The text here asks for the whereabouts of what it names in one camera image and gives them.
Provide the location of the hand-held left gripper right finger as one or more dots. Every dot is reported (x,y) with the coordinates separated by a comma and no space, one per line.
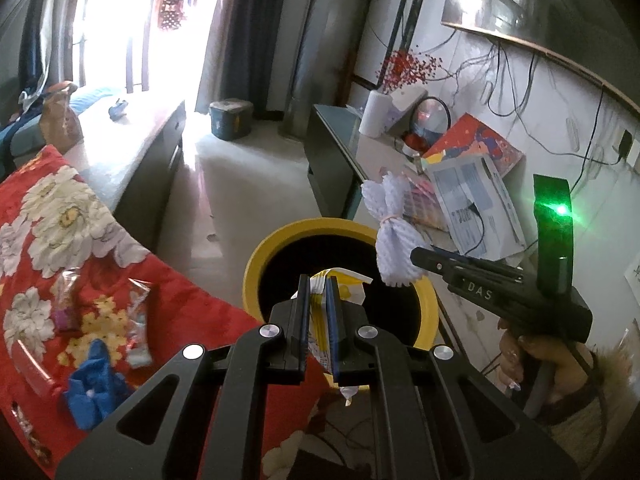
(332,325)

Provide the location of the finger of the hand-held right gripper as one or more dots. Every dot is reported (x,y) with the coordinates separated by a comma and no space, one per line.
(465,266)

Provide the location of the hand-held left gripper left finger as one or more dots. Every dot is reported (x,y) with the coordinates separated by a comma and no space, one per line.
(303,320)

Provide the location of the white yellow plastic wrapper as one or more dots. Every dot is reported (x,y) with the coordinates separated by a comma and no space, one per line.
(317,330)

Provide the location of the yellow black waste bin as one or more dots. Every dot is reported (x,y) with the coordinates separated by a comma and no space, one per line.
(280,260)

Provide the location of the white foam fruit net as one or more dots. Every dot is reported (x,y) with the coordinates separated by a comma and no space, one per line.
(400,255)

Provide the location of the purple clear candy wrapper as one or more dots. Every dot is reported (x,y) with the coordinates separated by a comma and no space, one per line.
(66,305)

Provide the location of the person's right forearm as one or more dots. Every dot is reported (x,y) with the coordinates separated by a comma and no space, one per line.
(605,400)

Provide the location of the person's right hand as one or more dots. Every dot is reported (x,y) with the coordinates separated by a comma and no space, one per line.
(512,357)

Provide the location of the printed paper sheets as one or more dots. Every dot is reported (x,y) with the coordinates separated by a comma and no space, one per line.
(470,195)

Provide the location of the pink packet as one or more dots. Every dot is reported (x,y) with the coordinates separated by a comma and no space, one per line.
(425,205)

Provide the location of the colourful book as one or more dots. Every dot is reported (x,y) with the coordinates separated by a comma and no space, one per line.
(475,145)

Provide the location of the round mirror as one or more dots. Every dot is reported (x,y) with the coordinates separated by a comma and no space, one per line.
(430,120)

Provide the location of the dark television cabinet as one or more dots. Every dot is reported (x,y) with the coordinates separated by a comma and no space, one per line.
(330,160)

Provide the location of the paper towel roll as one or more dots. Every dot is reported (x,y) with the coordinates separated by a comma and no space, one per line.
(374,115)

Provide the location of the red berry branches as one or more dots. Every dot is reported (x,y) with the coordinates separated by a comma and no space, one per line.
(412,67)

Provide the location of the teal storage box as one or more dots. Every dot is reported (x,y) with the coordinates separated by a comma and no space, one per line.
(231,120)

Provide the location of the dark coffee table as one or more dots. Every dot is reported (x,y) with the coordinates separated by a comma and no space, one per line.
(135,160)

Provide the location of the grey standing air conditioner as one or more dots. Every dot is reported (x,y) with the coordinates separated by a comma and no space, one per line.
(315,60)

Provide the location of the red floral blanket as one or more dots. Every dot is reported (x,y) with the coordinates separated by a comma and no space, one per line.
(50,240)

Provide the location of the small dark gadget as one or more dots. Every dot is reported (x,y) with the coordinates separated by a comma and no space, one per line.
(118,109)

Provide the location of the dark grey curtain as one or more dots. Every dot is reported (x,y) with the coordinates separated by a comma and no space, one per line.
(240,35)

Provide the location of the brown snack stick wrapper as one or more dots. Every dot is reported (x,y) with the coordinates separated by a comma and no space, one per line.
(30,435)

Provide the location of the blue floral sofa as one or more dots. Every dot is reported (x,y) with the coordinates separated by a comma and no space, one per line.
(20,130)

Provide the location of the glass balcony door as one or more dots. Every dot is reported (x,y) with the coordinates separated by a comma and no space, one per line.
(125,25)

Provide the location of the dark blue curtain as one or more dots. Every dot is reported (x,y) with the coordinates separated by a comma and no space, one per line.
(30,25)

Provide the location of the black picture frame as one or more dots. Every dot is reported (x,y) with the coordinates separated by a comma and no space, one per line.
(360,80)

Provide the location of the wall television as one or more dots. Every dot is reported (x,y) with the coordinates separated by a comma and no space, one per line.
(550,5)

